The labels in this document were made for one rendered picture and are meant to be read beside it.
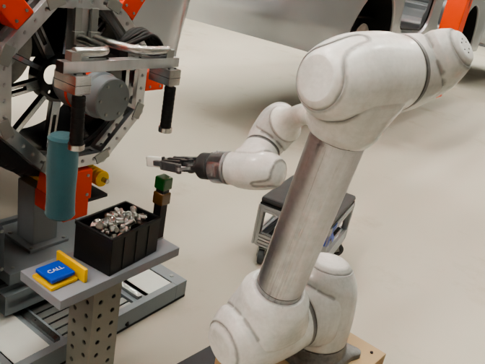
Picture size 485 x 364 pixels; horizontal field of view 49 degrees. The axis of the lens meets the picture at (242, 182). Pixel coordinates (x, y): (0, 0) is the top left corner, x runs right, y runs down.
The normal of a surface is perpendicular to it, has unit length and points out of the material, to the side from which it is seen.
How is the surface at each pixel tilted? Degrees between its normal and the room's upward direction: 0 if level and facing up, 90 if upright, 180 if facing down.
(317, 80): 87
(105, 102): 90
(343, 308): 86
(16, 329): 0
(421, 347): 0
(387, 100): 104
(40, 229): 90
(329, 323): 80
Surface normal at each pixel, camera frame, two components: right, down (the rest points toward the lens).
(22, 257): 0.18, -0.91
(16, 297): 0.79, 0.36
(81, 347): -0.59, 0.21
